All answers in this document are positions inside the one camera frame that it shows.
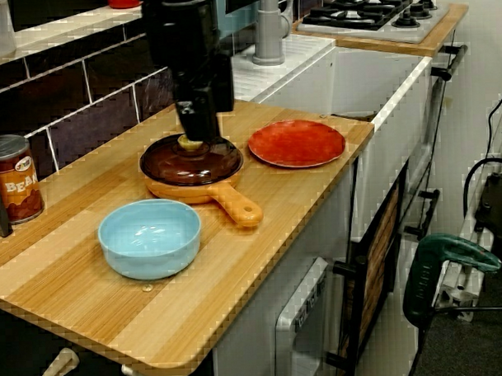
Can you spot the white dishwasher door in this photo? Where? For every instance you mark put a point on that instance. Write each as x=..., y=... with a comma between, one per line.
x=301, y=318

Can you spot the white drawer knob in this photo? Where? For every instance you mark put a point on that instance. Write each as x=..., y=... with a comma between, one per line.
x=135, y=373

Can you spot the light blue bowl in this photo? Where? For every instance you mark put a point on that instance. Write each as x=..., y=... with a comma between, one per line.
x=150, y=241

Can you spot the orange toy frying pan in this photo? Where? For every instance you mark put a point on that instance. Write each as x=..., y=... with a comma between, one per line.
x=239, y=213

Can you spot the grey toy faucet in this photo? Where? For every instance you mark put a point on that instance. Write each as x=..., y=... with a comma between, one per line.
x=268, y=34

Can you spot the red round plate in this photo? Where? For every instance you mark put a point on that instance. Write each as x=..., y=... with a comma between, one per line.
x=297, y=143

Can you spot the green power drill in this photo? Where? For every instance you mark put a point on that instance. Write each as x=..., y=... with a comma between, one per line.
x=443, y=251

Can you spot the white toy sink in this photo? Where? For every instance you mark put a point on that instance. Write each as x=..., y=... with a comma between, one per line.
x=354, y=81

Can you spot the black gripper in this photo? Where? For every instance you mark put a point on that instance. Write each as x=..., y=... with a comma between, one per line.
x=188, y=46

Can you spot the grey toy stove hob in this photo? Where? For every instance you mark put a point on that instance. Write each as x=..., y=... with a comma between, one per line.
x=419, y=31

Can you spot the brown beans can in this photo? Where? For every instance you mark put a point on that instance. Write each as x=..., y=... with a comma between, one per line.
x=20, y=183

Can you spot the black stove knob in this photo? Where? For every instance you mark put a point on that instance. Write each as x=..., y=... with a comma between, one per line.
x=407, y=21
x=417, y=11
x=429, y=2

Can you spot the wood panel door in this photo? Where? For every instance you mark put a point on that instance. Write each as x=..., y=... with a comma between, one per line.
x=381, y=253

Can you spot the aluminium frame rail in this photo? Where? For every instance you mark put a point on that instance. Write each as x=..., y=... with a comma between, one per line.
x=456, y=292

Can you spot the brown glass lid yellow knob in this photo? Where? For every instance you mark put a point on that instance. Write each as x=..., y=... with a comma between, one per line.
x=192, y=165

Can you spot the dark machine housing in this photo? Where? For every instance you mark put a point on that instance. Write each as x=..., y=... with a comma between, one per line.
x=499, y=212

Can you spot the black burner grate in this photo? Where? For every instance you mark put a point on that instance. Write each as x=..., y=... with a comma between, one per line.
x=352, y=11

